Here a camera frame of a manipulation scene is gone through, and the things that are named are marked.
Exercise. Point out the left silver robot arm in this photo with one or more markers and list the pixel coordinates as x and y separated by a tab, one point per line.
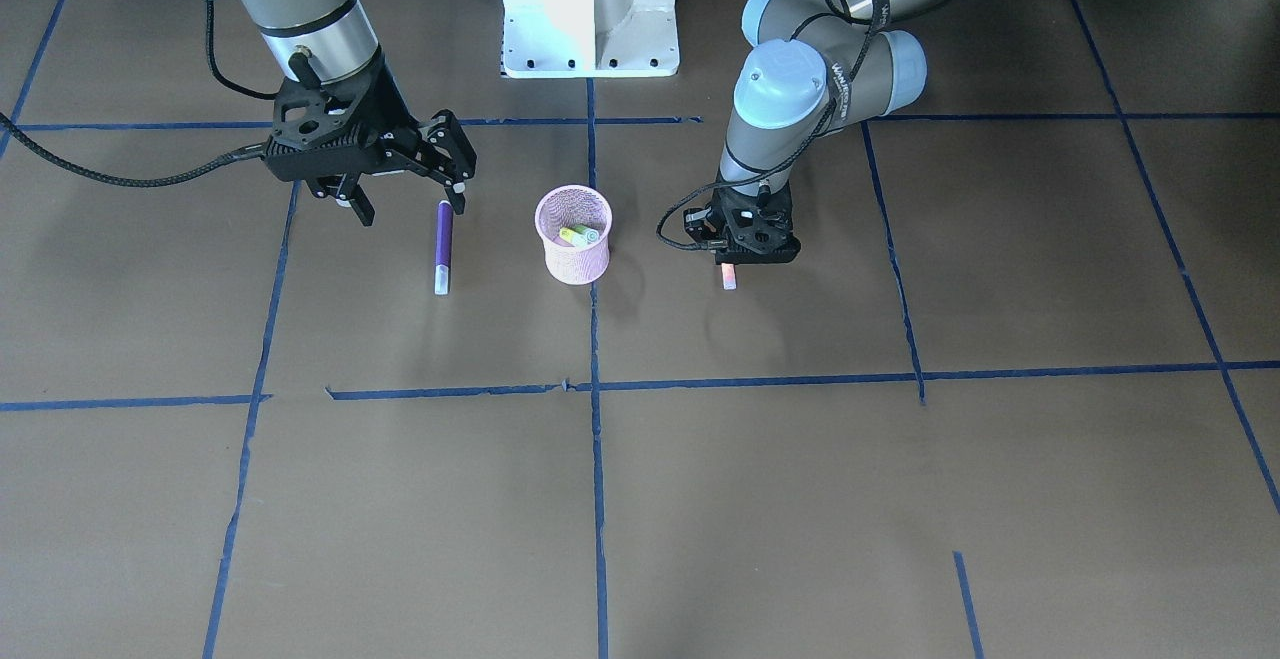
814	68

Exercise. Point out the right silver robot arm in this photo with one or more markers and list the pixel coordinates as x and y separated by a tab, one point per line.
317	41

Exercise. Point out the orange highlighter pen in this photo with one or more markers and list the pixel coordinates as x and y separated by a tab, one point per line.
727	271

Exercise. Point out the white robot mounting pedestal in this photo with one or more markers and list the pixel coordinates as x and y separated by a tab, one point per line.
564	39

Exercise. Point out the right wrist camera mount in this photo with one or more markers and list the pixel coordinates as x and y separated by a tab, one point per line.
305	118

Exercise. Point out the pink mesh pen holder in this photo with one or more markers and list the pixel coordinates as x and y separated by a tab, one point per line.
574	222

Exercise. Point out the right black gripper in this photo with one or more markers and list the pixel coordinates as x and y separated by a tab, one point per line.
392	117

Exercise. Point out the yellow highlighter pen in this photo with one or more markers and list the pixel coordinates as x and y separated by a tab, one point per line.
565	234

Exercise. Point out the purple highlighter pen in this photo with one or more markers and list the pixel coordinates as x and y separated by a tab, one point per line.
443	248

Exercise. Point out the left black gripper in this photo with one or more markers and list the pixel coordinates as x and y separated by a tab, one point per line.
703	222

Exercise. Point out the green highlighter pen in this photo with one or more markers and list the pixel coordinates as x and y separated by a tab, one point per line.
585	235

